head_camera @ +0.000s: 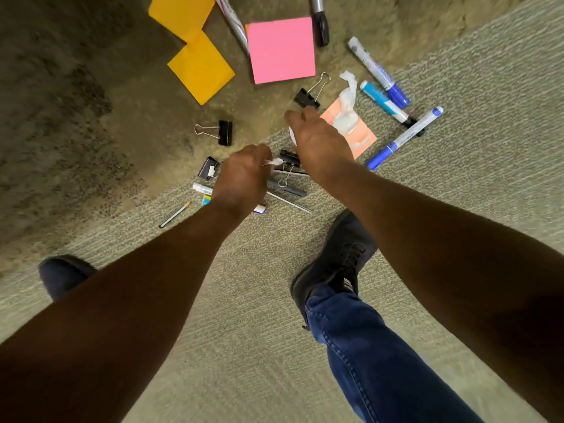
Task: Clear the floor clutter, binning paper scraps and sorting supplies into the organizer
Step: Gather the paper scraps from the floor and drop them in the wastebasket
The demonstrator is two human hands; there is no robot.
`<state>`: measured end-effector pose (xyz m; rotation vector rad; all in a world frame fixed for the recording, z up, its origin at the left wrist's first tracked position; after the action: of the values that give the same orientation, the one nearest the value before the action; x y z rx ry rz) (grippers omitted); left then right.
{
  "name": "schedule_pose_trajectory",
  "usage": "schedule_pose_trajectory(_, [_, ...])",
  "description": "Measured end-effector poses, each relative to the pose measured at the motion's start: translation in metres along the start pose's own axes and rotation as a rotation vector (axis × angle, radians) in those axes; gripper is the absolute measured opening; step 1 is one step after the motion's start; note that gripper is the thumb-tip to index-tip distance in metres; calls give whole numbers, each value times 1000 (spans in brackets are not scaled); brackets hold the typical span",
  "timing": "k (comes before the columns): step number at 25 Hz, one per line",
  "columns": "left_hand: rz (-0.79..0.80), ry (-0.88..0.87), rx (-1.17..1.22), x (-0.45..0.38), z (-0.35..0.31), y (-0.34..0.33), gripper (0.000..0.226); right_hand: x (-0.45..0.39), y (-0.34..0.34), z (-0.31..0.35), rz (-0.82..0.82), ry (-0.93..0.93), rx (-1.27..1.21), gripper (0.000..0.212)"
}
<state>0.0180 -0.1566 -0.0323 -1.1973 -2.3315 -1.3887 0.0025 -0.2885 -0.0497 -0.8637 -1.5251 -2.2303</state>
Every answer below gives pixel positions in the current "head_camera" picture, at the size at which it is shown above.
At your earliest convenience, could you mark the person's left forearm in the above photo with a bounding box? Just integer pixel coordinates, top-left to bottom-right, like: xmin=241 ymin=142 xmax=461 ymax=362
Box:
xmin=0 ymin=199 xmax=253 ymax=423

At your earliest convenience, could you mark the person's right forearm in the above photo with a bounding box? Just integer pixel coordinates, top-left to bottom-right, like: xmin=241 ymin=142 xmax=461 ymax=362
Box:
xmin=310 ymin=160 xmax=564 ymax=423

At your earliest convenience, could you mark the black binder clip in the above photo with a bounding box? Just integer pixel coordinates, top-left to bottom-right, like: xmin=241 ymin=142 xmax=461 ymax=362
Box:
xmin=293 ymin=72 xmax=332 ymax=110
xmin=277 ymin=149 xmax=302 ymax=189
xmin=194 ymin=120 xmax=233 ymax=147
xmin=197 ymin=156 xmax=220 ymax=181

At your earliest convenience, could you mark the crumpled clear plastic wrap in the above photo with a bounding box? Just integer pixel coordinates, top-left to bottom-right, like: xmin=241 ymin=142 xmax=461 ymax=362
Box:
xmin=332 ymin=70 xmax=360 ymax=135

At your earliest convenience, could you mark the black left shoe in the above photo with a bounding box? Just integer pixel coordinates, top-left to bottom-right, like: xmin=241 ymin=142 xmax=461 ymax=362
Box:
xmin=38 ymin=255 xmax=98 ymax=303

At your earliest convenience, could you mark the black shoe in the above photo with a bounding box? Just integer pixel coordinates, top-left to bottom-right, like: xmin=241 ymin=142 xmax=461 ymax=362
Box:
xmin=38 ymin=255 xmax=98 ymax=303
xmin=290 ymin=209 xmax=379 ymax=332

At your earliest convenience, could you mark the grey pencil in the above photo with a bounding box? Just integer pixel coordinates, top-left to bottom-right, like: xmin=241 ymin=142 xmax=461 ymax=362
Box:
xmin=159 ymin=201 xmax=191 ymax=229

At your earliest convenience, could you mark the person's right hand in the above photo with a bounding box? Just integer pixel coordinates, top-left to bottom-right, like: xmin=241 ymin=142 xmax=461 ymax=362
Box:
xmin=284 ymin=106 xmax=355 ymax=178

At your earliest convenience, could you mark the blue jeans leg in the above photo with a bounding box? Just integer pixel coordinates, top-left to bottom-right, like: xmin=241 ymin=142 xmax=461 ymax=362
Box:
xmin=304 ymin=283 xmax=486 ymax=423

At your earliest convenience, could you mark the white marker with blue cap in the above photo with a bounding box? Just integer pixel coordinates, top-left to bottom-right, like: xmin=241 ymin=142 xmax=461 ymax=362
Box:
xmin=365 ymin=106 xmax=444 ymax=172
xmin=348 ymin=36 xmax=412 ymax=110

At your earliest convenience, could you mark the light blue marker black cap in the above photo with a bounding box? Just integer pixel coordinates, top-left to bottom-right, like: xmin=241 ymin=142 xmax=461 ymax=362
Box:
xmin=360 ymin=80 xmax=427 ymax=137

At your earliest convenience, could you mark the black right shoe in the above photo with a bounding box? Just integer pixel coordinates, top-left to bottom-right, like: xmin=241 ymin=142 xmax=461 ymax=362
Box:
xmin=290 ymin=209 xmax=379 ymax=332

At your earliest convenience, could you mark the pink sticky note pad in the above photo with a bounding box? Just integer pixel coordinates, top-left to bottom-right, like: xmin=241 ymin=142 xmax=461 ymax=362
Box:
xmin=245 ymin=16 xmax=317 ymax=85

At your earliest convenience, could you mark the person's left hand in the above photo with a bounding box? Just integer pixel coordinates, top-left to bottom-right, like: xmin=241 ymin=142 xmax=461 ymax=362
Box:
xmin=211 ymin=144 xmax=274 ymax=218

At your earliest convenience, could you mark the dark grey pen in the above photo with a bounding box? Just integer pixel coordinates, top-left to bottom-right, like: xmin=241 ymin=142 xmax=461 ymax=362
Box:
xmin=266 ymin=178 xmax=308 ymax=198

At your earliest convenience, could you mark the salmon sticky note pad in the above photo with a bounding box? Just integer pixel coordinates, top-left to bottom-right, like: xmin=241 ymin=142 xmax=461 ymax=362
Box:
xmin=320 ymin=97 xmax=378 ymax=160

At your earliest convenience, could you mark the white marker with pink print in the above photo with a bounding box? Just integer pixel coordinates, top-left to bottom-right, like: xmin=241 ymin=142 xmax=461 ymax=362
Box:
xmin=214 ymin=0 xmax=251 ymax=56

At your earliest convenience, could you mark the silver marker with black cap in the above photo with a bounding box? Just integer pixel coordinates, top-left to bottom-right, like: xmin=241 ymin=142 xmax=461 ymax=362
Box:
xmin=309 ymin=0 xmax=330 ymax=48

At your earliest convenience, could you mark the orange sticky note pad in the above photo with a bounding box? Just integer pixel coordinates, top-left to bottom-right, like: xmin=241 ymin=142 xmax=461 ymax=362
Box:
xmin=148 ymin=0 xmax=216 ymax=43
xmin=167 ymin=30 xmax=236 ymax=106

